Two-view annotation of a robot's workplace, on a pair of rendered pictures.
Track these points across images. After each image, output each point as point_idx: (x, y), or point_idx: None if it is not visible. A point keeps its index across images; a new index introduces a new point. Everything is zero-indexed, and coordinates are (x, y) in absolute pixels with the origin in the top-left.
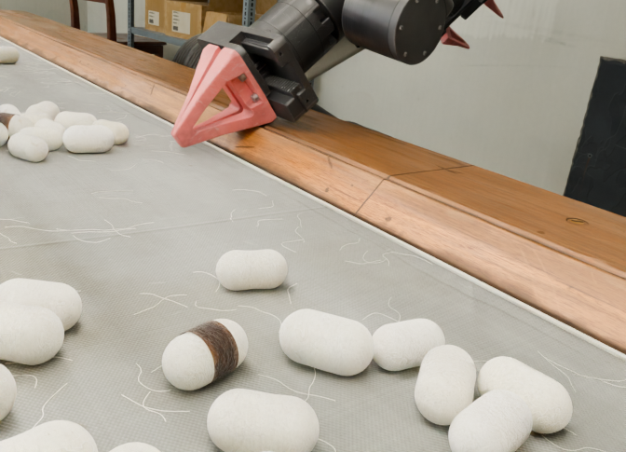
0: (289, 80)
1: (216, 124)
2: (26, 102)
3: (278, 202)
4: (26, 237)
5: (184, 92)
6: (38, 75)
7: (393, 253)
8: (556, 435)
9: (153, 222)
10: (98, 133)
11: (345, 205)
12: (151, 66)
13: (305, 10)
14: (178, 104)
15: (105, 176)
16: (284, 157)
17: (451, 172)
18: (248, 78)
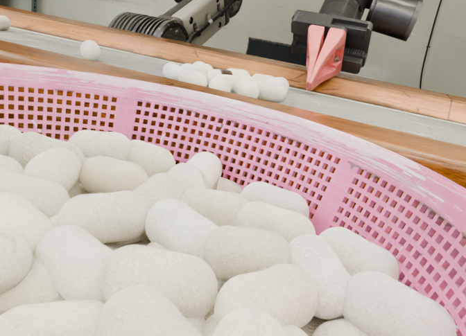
0: (354, 48)
1: (320, 75)
2: (131, 63)
3: (412, 117)
4: None
5: (234, 56)
6: (56, 41)
7: None
8: None
9: (417, 129)
10: (286, 82)
11: (437, 116)
12: (149, 37)
13: (356, 7)
14: (237, 64)
15: (327, 109)
16: (369, 93)
17: (455, 97)
18: (342, 47)
